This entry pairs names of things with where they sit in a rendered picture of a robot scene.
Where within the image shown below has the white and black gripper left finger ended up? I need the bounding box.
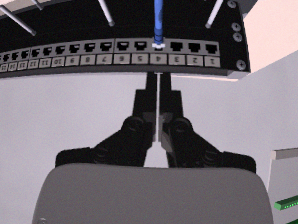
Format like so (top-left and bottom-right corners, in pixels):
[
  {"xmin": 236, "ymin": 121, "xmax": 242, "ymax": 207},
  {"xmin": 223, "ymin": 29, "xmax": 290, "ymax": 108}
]
[{"xmin": 55, "ymin": 71, "xmax": 158, "ymax": 167}]

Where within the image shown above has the dark blue cable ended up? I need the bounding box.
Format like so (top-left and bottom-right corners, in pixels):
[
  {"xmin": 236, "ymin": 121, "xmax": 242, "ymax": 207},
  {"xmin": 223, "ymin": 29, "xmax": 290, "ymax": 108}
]
[{"xmin": 154, "ymin": 0, "xmax": 163, "ymax": 36}]

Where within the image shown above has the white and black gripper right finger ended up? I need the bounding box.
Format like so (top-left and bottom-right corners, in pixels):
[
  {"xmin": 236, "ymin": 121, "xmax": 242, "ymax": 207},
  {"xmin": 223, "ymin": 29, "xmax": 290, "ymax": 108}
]
[{"xmin": 158, "ymin": 72, "xmax": 256, "ymax": 174}]

